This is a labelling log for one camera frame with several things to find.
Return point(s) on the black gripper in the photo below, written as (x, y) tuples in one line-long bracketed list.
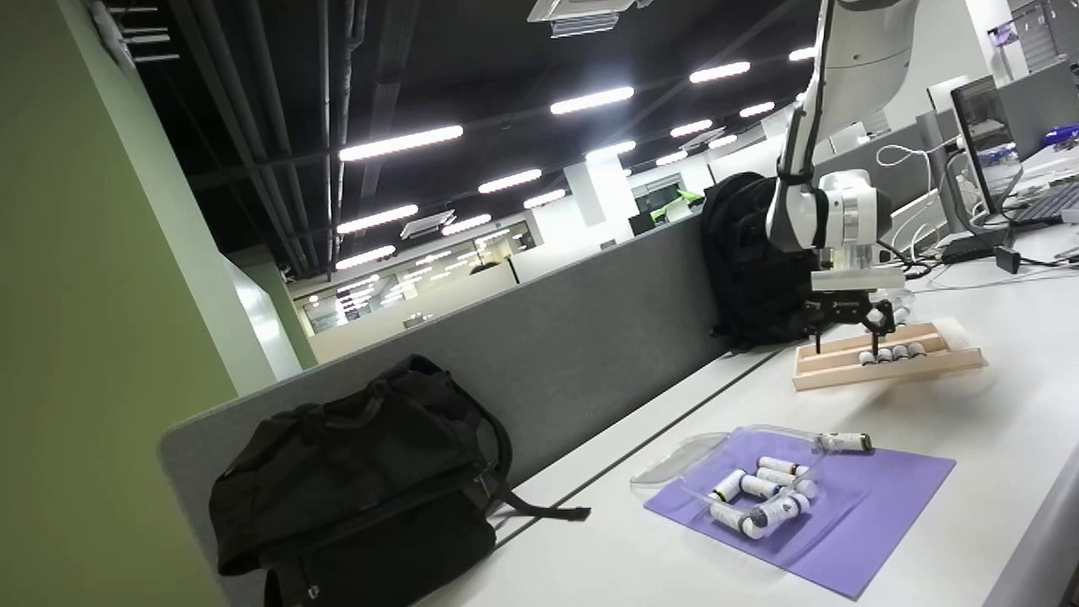
[(846, 304)]

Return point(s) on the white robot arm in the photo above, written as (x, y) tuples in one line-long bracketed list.
[(853, 70)]

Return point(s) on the light wooden tray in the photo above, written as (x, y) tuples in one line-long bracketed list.
[(830, 367)]

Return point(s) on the small white bottle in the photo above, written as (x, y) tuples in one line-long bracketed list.
[(867, 356), (726, 487), (758, 483), (804, 490), (730, 513), (843, 445), (781, 468), (775, 513), (885, 356), (915, 349), (901, 352)]

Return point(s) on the clear plastic bag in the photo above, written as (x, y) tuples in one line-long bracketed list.
[(961, 332)]

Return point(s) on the black backpack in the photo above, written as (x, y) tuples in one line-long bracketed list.
[(746, 258)]

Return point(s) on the purple paper mat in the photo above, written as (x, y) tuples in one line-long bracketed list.
[(878, 508)]

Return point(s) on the white cylindrical pieces pile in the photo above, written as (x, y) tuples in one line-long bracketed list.
[(686, 459)]

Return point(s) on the black computer monitor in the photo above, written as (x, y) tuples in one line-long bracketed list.
[(978, 139)]

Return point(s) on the silver laptop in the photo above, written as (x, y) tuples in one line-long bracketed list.
[(1045, 189)]

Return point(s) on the long ceiling light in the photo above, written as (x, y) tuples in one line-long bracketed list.
[(509, 182), (466, 225), (591, 99), (365, 258), (376, 222), (691, 130), (719, 74), (398, 143)]

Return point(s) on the grey desk divider panel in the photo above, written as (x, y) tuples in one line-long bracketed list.
[(585, 349)]

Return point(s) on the white ceiling air vent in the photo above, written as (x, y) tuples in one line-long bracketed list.
[(585, 16)]

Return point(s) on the black duffel bag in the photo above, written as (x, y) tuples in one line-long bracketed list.
[(359, 483)]

